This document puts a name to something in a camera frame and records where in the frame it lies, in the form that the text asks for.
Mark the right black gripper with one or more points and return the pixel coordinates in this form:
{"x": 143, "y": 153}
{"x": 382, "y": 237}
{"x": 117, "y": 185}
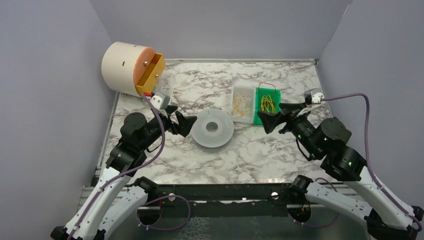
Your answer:
{"x": 285, "y": 117}

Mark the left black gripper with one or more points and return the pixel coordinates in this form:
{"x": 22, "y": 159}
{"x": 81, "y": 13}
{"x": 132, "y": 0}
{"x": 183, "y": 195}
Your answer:
{"x": 172, "y": 121}

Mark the white perforated cable spool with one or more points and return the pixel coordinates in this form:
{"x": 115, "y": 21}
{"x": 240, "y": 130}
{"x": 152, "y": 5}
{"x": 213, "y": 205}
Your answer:
{"x": 213, "y": 129}

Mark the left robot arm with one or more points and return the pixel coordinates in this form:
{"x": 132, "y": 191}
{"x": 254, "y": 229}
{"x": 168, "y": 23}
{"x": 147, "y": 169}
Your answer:
{"x": 101, "y": 214}

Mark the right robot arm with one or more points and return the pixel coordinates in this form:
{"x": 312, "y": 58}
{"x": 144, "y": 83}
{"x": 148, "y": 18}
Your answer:
{"x": 383, "y": 219}

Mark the green plastic bin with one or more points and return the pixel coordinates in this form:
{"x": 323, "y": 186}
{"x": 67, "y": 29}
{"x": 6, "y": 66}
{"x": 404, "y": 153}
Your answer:
{"x": 268, "y": 100}

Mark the clear plastic bin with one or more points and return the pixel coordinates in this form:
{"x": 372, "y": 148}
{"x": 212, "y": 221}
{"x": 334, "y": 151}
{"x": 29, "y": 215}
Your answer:
{"x": 242, "y": 104}

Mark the orange drawer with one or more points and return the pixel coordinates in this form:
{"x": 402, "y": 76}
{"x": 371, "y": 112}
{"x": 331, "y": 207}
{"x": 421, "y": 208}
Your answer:
{"x": 147, "y": 72}

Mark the white cylinder drawer container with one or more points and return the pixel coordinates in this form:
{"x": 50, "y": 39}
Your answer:
{"x": 123, "y": 65}

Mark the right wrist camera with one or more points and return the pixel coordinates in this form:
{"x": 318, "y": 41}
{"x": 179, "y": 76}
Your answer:
{"x": 313, "y": 96}

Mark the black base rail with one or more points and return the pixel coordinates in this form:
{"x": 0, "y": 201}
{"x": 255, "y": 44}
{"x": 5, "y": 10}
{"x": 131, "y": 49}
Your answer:
{"x": 152, "y": 201}

